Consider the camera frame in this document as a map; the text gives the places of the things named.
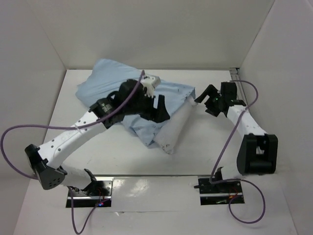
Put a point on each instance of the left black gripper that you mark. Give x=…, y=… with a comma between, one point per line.
x=158, y=115

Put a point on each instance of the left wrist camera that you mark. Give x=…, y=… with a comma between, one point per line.
x=150, y=83

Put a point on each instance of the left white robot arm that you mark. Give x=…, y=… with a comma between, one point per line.
x=47, y=160

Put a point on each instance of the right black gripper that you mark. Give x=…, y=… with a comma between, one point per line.
x=212, y=102

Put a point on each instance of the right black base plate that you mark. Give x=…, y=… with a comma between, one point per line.
x=219, y=194

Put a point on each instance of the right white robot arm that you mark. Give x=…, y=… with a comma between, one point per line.
x=258, y=151

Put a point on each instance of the light blue pillowcase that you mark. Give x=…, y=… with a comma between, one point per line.
x=107, y=76

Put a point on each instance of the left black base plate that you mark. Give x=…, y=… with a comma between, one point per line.
x=101, y=196

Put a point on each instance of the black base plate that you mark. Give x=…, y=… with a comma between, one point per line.
x=219, y=194
x=101, y=196

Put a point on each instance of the white pillow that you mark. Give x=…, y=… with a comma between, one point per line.
x=168, y=135

